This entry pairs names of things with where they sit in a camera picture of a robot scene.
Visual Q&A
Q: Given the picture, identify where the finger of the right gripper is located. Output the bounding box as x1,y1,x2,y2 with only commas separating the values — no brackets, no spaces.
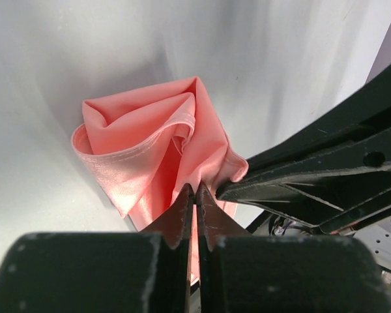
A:
216,65,391,234

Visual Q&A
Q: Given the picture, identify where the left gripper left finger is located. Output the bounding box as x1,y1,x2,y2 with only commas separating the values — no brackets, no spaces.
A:
0,185,194,312

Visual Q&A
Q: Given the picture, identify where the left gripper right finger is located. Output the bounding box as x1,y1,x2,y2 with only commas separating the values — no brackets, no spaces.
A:
195,183,391,312

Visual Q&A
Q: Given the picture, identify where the pink satin napkin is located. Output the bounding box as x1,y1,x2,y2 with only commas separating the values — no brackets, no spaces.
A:
70,76,250,286

